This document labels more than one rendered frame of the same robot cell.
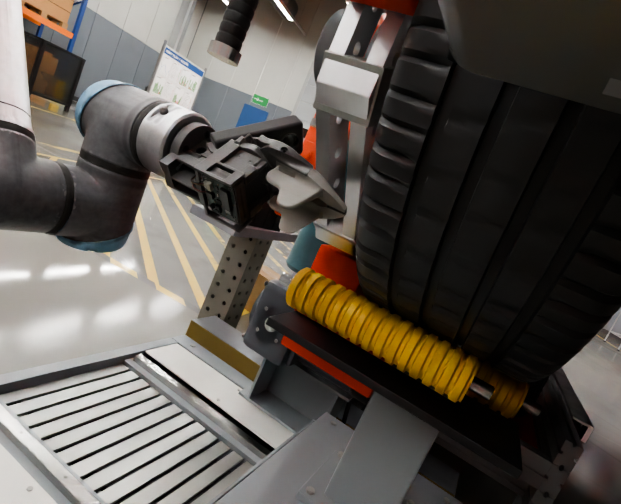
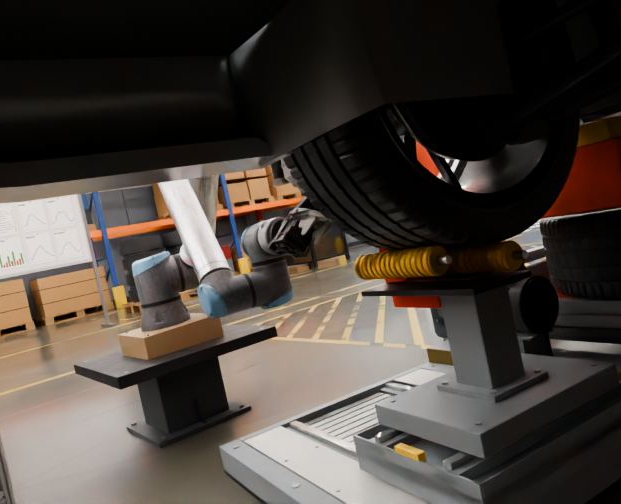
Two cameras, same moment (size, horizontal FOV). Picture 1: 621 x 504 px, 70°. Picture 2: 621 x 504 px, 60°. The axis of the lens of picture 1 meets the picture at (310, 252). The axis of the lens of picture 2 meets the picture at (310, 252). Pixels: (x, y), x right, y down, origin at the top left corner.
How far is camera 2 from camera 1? 81 cm
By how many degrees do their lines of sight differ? 38
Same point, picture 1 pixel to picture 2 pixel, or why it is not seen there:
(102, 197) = (265, 278)
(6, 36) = (205, 237)
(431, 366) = (412, 264)
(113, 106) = (249, 237)
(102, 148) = (255, 257)
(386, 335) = (392, 263)
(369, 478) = (466, 356)
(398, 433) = (461, 317)
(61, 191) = (246, 284)
